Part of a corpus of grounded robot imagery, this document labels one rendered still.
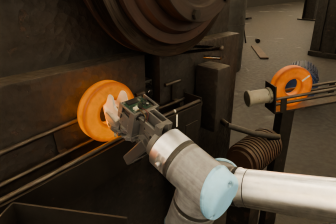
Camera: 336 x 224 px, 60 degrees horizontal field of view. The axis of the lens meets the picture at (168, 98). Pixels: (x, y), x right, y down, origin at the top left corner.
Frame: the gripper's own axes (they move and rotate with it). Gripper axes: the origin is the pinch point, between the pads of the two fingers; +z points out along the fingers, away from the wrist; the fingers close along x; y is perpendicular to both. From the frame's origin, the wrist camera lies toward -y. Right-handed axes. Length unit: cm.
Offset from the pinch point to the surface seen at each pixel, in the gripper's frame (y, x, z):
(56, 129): -4.9, 12.0, 2.8
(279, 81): -1, -62, -17
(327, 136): -75, -179, -29
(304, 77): 1, -70, -22
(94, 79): 3.4, -0.3, 6.5
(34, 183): -8.0, 21.6, -6.7
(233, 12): -42, -257, 123
